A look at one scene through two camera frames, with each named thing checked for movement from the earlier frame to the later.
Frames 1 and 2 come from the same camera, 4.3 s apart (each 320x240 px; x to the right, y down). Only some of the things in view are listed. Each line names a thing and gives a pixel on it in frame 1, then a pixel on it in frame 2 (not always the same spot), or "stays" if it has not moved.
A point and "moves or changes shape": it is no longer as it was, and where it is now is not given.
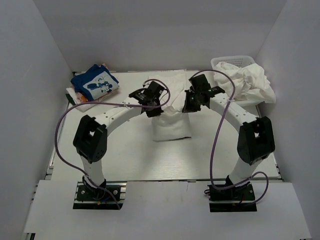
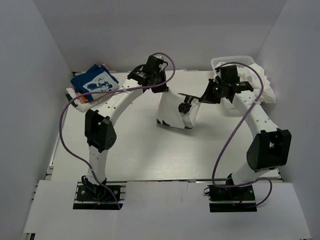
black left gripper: (156, 113) -> (162, 88)
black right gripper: (188, 108) -> (207, 97)
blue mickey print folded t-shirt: (96, 82) stays
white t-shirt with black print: (171, 123) moves or changes shape
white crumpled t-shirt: (251, 82) stays
